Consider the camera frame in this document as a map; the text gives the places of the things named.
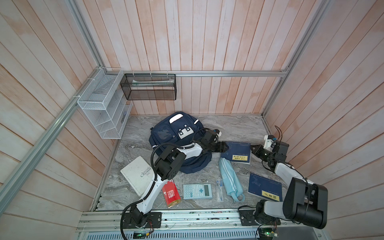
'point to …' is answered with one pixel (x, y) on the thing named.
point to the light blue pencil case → (231, 180)
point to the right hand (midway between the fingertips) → (250, 145)
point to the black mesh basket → (149, 86)
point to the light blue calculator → (195, 191)
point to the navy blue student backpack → (178, 129)
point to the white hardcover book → (139, 174)
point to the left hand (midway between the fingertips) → (225, 149)
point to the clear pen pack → (219, 191)
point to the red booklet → (171, 194)
